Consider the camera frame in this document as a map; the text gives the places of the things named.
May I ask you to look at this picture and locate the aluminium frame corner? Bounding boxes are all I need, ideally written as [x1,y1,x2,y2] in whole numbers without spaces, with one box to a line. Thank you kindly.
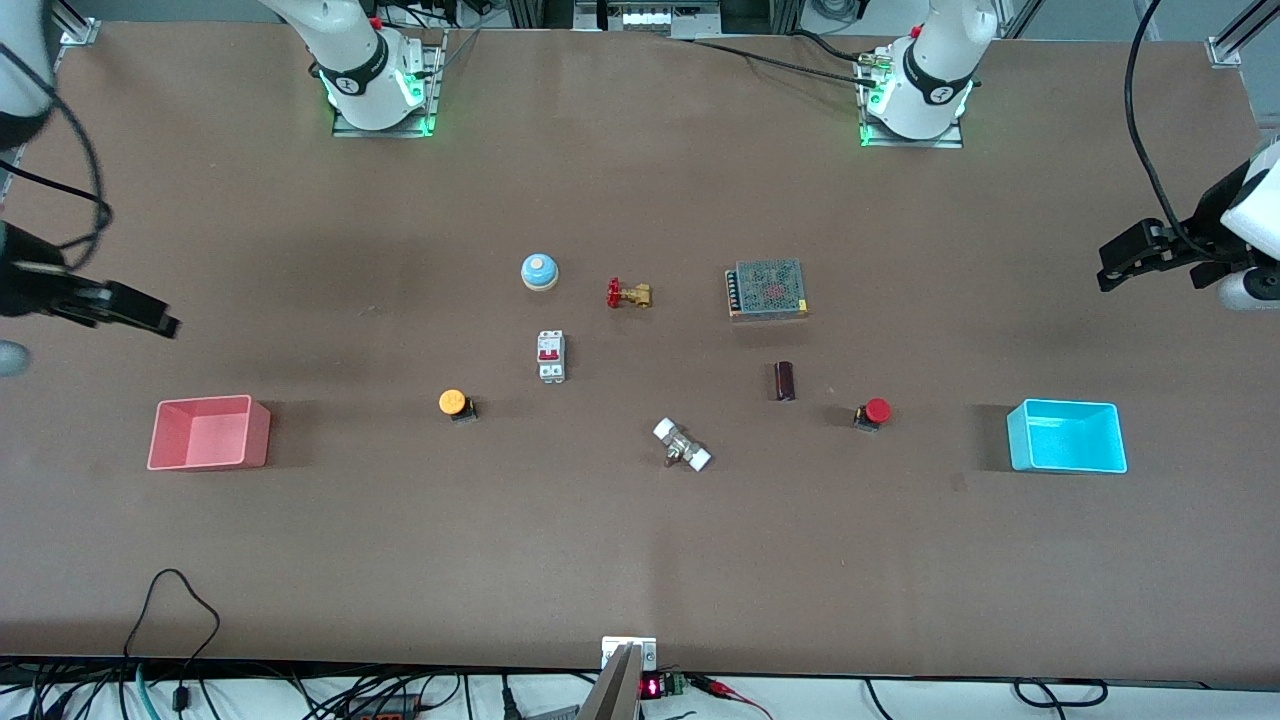
[50,0,102,47]
[1205,0,1280,69]

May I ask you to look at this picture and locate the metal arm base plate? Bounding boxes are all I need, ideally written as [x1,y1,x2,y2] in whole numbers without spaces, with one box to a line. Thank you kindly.
[331,28,447,139]
[858,58,967,150]

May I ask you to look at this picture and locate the cyan plastic bin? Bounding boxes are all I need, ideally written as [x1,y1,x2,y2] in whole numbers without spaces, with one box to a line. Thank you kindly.
[1006,398,1128,474]

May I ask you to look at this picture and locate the black cable to base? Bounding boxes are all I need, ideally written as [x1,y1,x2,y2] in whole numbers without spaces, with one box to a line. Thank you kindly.
[668,30,893,89]

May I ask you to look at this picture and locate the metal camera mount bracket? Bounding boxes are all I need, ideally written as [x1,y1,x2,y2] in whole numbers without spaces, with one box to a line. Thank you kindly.
[578,636,659,720]

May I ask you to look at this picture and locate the thin black looped cable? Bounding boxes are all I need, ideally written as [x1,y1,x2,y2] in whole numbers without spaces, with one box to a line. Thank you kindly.
[122,568,222,713]

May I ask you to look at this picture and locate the metal fitting white caps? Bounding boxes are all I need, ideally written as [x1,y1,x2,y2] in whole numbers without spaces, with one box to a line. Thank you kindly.
[653,417,713,473]

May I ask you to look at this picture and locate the black coiled cable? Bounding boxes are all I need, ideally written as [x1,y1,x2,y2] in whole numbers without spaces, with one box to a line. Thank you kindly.
[1013,677,1110,710]

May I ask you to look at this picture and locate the red alligator clip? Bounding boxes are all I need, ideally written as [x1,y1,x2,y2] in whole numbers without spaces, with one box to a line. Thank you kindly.
[696,676,773,719]

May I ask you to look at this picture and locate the metal mesh power supply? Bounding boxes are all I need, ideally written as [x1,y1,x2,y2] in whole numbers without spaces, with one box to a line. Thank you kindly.
[725,258,810,322]

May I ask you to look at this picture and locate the pink plastic bin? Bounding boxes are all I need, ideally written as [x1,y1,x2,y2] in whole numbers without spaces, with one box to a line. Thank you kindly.
[147,394,272,471]

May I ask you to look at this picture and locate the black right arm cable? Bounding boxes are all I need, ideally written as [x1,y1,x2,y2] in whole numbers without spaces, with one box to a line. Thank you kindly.
[0,40,113,271]

